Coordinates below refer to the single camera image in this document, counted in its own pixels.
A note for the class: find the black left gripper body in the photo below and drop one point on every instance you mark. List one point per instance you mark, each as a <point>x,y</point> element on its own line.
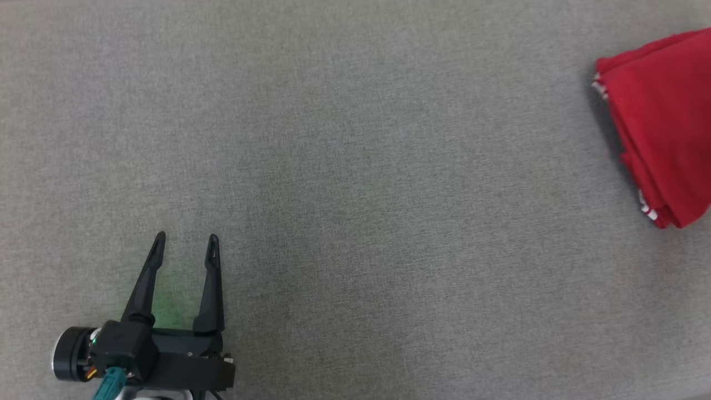
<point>189,366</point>

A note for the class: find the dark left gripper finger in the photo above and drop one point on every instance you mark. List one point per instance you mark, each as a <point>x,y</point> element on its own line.
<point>212,311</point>
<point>143,305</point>

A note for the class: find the red jersey number 23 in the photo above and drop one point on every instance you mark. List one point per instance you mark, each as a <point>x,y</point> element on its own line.
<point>666,128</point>

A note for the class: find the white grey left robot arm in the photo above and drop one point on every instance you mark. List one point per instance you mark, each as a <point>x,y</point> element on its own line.
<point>72,355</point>

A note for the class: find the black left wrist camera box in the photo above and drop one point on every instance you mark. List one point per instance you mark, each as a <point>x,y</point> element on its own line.
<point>125,347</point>

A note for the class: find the teal left camera connector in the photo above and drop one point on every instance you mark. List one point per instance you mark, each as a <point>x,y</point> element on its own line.
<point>110,384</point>

